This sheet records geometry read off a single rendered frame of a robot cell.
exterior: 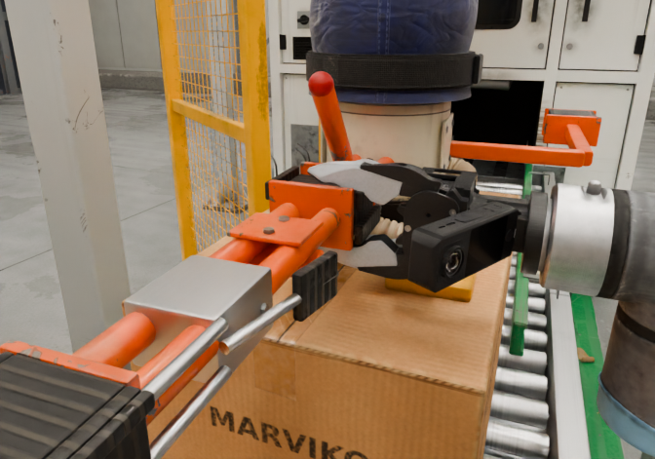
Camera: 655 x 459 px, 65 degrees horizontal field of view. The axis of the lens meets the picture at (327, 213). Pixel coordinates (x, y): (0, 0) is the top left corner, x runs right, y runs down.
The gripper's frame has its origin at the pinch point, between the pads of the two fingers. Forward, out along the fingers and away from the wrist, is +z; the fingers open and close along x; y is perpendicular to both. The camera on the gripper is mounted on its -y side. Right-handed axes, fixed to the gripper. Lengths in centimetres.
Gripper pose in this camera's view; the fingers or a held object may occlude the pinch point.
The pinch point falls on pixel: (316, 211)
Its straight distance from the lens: 48.8
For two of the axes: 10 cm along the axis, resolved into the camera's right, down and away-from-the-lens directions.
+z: -9.3, -1.3, 3.4
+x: 0.0, -9.4, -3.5
